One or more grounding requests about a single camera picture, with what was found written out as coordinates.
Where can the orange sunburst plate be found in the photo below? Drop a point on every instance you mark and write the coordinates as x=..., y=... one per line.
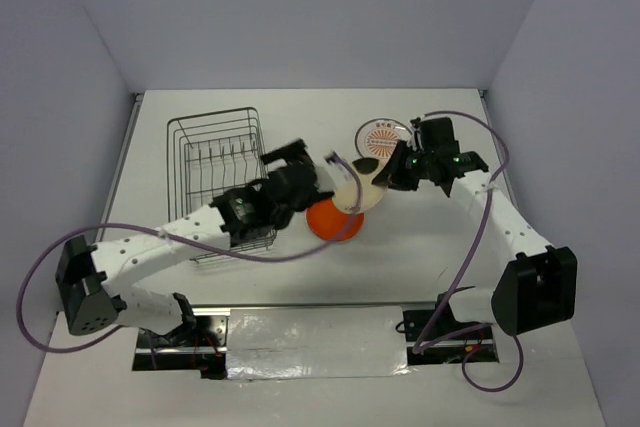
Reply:
x=377, y=138

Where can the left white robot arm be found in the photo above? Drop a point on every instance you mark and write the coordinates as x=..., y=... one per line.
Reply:
x=98, y=284

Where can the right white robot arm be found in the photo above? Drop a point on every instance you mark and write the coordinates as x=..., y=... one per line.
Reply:
x=537, y=281

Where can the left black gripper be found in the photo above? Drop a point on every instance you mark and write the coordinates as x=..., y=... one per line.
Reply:
x=290, y=150

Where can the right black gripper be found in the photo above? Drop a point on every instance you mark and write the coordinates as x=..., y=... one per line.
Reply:
x=387, y=176

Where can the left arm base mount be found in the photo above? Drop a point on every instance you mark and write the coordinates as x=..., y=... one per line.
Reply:
x=203, y=350

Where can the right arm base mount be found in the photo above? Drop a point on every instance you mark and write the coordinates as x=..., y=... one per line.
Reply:
x=446, y=327

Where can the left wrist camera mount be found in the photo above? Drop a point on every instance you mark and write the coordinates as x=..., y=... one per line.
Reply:
x=332, y=173

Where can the grey wire dish rack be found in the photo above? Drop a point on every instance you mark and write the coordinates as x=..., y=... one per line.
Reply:
x=209, y=153

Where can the silver foil tape sheet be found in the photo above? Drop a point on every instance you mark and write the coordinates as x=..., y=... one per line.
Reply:
x=315, y=343

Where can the cream plate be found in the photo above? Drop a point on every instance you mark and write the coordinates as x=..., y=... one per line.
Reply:
x=358, y=196

